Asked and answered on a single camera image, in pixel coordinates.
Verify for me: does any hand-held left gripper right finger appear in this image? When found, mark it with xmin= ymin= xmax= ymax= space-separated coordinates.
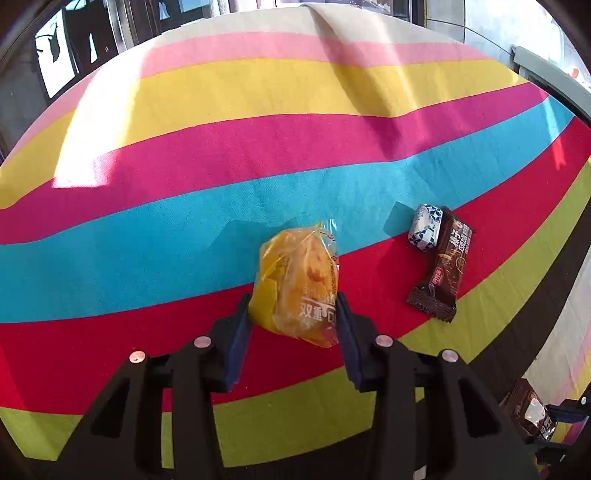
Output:
xmin=336 ymin=292 xmax=539 ymax=480

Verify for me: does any orange cake packet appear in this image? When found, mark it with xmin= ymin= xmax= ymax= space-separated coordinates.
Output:
xmin=248 ymin=220 xmax=340 ymax=348

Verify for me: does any grey counter ledge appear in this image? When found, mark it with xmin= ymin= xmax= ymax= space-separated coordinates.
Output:
xmin=512 ymin=45 xmax=591 ymax=109

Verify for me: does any striped colourful tablecloth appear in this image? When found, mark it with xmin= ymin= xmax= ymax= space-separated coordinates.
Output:
xmin=0 ymin=4 xmax=591 ymax=480

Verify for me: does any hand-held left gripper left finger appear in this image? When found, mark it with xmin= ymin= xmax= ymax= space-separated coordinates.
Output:
xmin=46 ymin=293 xmax=254 ymax=480

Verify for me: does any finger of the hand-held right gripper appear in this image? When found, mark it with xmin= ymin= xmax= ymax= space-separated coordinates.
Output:
xmin=526 ymin=439 xmax=586 ymax=467
xmin=547 ymin=384 xmax=591 ymax=423

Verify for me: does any blue white candy packet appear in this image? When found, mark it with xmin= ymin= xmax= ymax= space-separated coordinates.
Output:
xmin=407 ymin=204 xmax=444 ymax=251

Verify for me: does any brown chocolate packet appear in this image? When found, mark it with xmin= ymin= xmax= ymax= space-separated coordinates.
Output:
xmin=406 ymin=208 xmax=475 ymax=322
xmin=503 ymin=378 xmax=557 ymax=441

